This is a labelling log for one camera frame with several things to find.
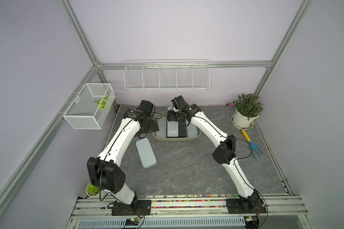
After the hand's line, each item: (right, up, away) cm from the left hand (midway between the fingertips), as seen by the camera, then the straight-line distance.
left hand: (149, 130), depth 80 cm
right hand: (+12, +9, +12) cm, 19 cm away
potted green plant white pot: (+63, +14, +13) cm, 66 cm away
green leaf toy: (-27, +16, +1) cm, 31 cm away
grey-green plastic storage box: (+1, -4, +18) cm, 18 cm away
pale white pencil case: (-4, -16, +11) cm, 19 cm away
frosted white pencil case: (+5, +4, +22) cm, 23 cm away
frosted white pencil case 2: (+13, +2, +8) cm, 16 cm away
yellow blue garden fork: (+68, -12, +16) cm, 71 cm away
